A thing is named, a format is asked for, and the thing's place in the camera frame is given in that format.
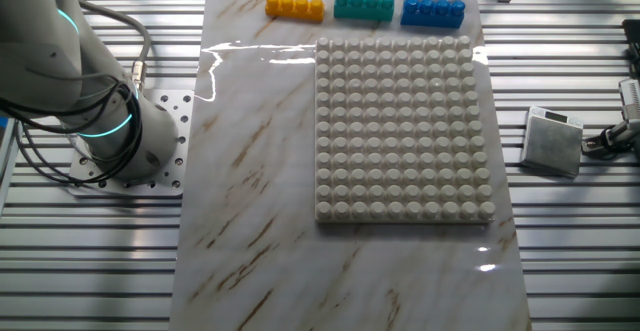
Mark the marble pattern board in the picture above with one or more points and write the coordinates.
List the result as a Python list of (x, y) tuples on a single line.
[(260, 171)]

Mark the blue four-stud block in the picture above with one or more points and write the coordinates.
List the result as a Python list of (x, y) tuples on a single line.
[(432, 15)]

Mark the small silver camera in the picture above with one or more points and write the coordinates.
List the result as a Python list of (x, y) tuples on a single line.
[(631, 98)]

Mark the white studded baseplate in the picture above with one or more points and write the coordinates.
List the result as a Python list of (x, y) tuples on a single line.
[(400, 136)]

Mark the teal four-stud block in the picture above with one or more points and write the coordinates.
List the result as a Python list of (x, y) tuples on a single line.
[(362, 8)]

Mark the metal camera mount clamp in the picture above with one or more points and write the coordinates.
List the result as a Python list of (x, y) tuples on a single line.
[(612, 138)]

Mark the perforated robot base plate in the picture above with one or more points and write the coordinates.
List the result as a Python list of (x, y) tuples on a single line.
[(172, 171)]

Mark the black device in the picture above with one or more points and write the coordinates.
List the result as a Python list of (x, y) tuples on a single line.
[(632, 46)]

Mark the orange four-stud block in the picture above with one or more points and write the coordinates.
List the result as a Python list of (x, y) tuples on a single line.
[(295, 8)]

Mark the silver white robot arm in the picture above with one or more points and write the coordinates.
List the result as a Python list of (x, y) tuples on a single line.
[(45, 46)]

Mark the silver digital scale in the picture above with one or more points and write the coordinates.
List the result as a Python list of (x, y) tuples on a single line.
[(552, 143)]

